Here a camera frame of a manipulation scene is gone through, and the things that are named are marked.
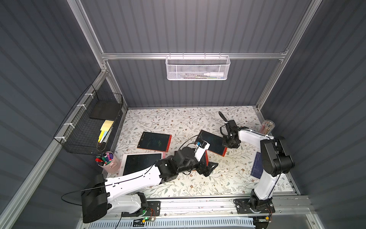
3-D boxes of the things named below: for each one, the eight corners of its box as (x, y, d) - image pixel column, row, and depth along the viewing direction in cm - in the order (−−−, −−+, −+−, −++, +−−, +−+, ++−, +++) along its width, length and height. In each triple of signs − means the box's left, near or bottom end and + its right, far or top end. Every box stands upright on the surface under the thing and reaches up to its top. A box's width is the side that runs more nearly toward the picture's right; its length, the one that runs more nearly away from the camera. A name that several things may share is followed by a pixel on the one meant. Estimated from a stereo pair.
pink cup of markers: (109, 177, 87) (97, 168, 75) (106, 167, 91) (94, 157, 80) (122, 170, 90) (113, 160, 78) (119, 160, 94) (109, 150, 82)
